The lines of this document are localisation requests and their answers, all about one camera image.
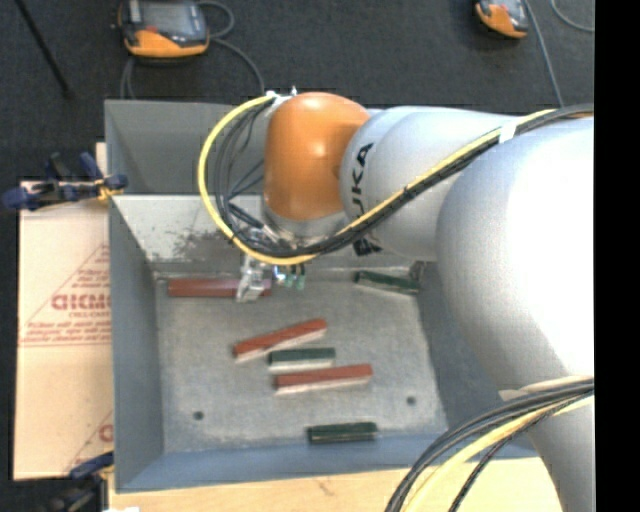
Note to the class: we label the brown cardboard board red print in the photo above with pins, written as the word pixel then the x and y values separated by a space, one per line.
pixel 60 380

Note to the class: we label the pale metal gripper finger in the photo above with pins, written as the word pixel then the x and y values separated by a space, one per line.
pixel 263 282
pixel 246 292

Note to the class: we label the grey metal bin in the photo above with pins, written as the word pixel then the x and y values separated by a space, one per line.
pixel 200 380

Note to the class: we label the red-brown flat block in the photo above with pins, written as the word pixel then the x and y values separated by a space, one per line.
pixel 325 377
pixel 200 287
pixel 280 339

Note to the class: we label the dark green flat block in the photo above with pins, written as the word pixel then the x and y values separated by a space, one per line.
pixel 302 357
pixel 387 281
pixel 342 432

